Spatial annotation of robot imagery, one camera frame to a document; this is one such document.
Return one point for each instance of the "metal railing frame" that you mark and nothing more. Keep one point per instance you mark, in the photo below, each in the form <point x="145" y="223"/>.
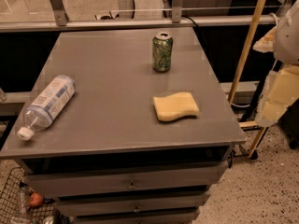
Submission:
<point x="72" y="15"/>

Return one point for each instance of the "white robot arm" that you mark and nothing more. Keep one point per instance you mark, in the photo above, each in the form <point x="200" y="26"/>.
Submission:
<point x="281" y="89"/>

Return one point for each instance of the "green soda can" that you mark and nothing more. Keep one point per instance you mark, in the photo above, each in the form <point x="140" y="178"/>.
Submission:
<point x="162" y="45"/>

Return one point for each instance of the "empty bottle in basket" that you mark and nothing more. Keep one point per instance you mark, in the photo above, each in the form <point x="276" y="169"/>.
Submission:
<point x="23" y="199"/>

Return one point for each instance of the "top drawer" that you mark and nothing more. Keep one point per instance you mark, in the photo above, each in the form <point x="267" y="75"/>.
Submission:
<point x="133" y="179"/>

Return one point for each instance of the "orange fruit in basket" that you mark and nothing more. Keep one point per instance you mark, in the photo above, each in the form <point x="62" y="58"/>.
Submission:
<point x="35" y="200"/>

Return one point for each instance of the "drawer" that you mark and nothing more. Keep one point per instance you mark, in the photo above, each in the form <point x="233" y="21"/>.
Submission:
<point x="134" y="204"/>
<point x="133" y="179"/>
<point x="170" y="216"/>

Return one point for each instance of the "middle drawer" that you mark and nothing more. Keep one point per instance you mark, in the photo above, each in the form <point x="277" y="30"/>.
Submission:
<point x="134" y="204"/>

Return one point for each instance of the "yellow sponge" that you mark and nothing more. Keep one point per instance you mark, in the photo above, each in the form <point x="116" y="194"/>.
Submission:
<point x="175" y="106"/>

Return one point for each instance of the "bottom drawer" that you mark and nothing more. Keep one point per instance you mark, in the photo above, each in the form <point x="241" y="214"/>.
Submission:
<point x="170" y="216"/>

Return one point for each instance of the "black wire basket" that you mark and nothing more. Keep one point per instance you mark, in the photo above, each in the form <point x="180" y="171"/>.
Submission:
<point x="15" y="207"/>

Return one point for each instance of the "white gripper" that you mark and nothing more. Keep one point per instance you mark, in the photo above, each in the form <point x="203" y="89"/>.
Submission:
<point x="288" y="36"/>

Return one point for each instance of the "wooden easel frame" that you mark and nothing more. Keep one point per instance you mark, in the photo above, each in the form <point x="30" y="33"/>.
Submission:
<point x="243" y="61"/>

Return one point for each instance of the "grey drawer cabinet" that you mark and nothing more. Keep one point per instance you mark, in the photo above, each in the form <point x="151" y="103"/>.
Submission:
<point x="111" y="122"/>

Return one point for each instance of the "clear plastic water bottle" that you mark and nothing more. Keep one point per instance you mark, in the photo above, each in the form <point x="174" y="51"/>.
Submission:
<point x="45" y="108"/>

